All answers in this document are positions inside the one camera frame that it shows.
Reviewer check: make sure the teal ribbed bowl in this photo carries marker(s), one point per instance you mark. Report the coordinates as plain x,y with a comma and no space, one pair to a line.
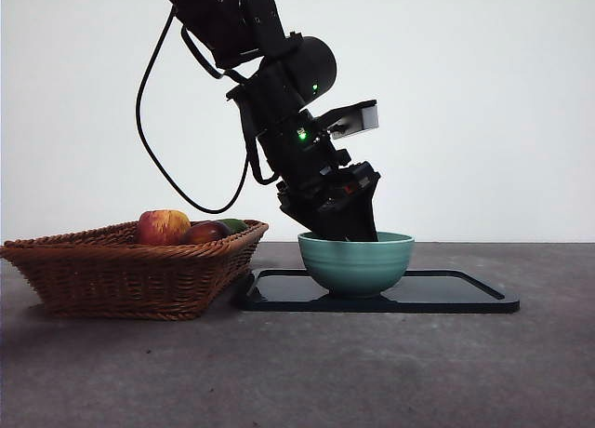
355,265

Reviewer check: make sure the black rectangular tray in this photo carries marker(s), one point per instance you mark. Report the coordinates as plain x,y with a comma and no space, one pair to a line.
441,298

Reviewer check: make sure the dark red apple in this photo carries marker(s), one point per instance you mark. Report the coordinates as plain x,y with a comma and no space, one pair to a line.
202,234

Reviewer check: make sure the brown wicker basket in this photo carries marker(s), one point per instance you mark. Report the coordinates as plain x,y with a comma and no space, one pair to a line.
116,279

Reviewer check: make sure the green avocado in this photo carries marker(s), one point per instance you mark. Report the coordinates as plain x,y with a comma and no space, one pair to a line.
236,224

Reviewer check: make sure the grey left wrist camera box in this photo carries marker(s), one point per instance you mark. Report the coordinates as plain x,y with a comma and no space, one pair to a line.
362,121

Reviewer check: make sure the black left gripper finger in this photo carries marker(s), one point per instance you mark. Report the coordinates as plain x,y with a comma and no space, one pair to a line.
362,218
321,221

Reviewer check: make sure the red and yellow apple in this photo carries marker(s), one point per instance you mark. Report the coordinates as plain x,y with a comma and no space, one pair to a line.
160,225

